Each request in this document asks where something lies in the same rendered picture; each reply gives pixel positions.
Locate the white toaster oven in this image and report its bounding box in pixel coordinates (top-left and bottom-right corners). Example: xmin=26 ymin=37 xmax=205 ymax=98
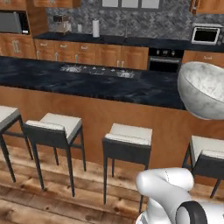
xmin=190 ymin=23 xmax=224 ymax=46

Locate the built-in grey microwave oven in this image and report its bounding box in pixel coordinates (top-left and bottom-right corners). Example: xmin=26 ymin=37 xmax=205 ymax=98
xmin=0 ymin=10 xmax=32 ymax=36

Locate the grey sink tap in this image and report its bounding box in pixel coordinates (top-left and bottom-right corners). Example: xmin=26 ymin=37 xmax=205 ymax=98
xmin=122 ymin=18 xmax=130 ymax=39

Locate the black built-in oven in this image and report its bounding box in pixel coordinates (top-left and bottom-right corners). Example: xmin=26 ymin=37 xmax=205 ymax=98
xmin=147 ymin=46 xmax=185 ymax=74

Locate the white paper towel roll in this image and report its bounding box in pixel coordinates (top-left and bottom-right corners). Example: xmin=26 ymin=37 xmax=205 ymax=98
xmin=91 ymin=18 xmax=101 ymax=39

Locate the dark stool with white cushion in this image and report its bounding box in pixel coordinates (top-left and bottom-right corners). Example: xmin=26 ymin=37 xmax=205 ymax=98
xmin=101 ymin=122 xmax=153 ymax=214
xmin=0 ymin=105 xmax=34 ymax=184
xmin=22 ymin=112 xmax=88 ymax=198
xmin=181 ymin=134 xmax=224 ymax=200

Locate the tall wooden cupboard unit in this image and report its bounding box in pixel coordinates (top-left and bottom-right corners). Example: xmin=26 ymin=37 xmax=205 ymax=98
xmin=0 ymin=0 xmax=50 ymax=60

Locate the wooden base cupboard run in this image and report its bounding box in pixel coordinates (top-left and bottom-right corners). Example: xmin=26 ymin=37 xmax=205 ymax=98
xmin=33 ymin=38 xmax=150 ymax=71

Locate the silver coffee machine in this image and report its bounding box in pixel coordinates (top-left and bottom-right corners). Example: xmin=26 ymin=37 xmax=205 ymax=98
xmin=52 ymin=14 xmax=73 ymax=36

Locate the grey framed window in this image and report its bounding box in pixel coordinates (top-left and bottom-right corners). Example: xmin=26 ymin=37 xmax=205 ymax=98
xmin=101 ymin=0 xmax=161 ymax=11

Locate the wooden wall cupboard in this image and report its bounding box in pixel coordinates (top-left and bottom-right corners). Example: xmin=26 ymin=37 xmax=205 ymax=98
xmin=189 ymin=0 xmax=224 ymax=16
xmin=31 ymin=0 xmax=82 ymax=9

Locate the wooden dining counter, dark top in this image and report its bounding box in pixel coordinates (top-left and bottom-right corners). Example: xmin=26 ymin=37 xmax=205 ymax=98
xmin=0 ymin=55 xmax=224 ymax=188

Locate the white marble bowl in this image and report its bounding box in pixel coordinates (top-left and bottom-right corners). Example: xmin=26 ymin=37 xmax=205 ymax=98
xmin=177 ymin=60 xmax=224 ymax=121

